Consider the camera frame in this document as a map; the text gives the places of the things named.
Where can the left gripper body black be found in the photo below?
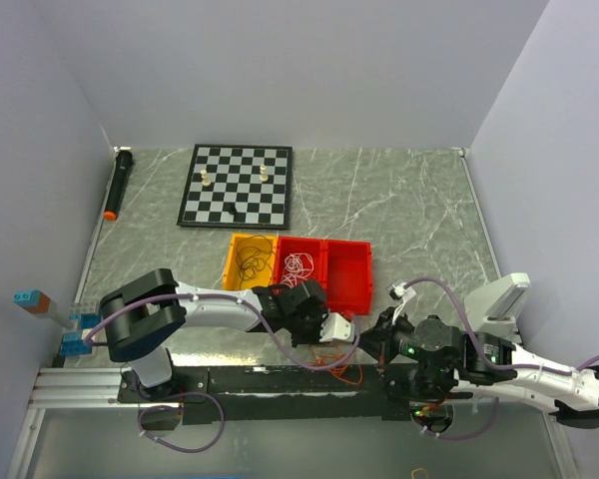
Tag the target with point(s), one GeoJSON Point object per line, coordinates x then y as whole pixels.
{"type": "Point", "coordinates": [305, 329]}

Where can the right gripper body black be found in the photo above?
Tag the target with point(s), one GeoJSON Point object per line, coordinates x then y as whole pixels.
{"type": "Point", "coordinates": [393, 337]}

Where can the red bin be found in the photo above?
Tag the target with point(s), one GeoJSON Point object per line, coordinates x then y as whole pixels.
{"type": "Point", "coordinates": [348, 276]}
{"type": "Point", "coordinates": [299, 260]}

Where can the yellow plastic bin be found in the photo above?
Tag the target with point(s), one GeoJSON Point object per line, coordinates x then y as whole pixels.
{"type": "Point", "coordinates": [250, 261]}

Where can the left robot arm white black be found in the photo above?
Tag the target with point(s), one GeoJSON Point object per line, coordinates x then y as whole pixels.
{"type": "Point", "coordinates": [141, 315]}

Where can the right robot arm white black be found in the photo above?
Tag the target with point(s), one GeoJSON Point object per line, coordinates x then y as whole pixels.
{"type": "Point", "coordinates": [427, 364]}

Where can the white grey stand device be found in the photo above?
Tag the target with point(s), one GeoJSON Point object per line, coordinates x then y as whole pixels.
{"type": "Point", "coordinates": [494, 308]}

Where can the white chess piece right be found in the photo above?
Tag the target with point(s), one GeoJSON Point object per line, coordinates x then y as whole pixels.
{"type": "Point", "coordinates": [264, 176]}

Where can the white chess piece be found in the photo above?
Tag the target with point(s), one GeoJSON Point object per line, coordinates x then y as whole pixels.
{"type": "Point", "coordinates": [264, 176]}
{"type": "Point", "coordinates": [206, 180]}

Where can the black white chessboard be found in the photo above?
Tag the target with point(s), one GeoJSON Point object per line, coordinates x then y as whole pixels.
{"type": "Point", "coordinates": [235, 174]}

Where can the white chess piece left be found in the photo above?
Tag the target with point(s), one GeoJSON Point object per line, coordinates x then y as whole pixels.
{"type": "Point", "coordinates": [206, 180]}

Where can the blue grey toy brick stack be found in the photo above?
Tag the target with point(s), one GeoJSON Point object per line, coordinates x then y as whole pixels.
{"type": "Point", "coordinates": [84, 316]}

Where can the black marker orange cap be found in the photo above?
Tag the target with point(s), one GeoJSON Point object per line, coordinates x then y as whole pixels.
{"type": "Point", "coordinates": [124, 164]}

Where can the blue orange toy block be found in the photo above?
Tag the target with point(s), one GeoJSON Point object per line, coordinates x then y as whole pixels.
{"type": "Point", "coordinates": [33, 301]}

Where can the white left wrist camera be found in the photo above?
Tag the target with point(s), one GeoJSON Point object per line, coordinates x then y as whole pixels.
{"type": "Point", "coordinates": [336, 328]}

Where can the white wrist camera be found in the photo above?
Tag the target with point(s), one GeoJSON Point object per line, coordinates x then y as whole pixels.
{"type": "Point", "coordinates": [403, 294]}
{"type": "Point", "coordinates": [336, 328]}

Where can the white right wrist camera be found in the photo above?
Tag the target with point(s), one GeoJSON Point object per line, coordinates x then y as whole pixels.
{"type": "Point", "coordinates": [403, 294]}

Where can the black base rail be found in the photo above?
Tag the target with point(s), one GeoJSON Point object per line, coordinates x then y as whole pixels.
{"type": "Point", "coordinates": [277, 392]}

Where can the aluminium frame rail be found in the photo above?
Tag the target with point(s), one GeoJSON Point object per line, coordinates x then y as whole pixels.
{"type": "Point", "coordinates": [76, 388]}

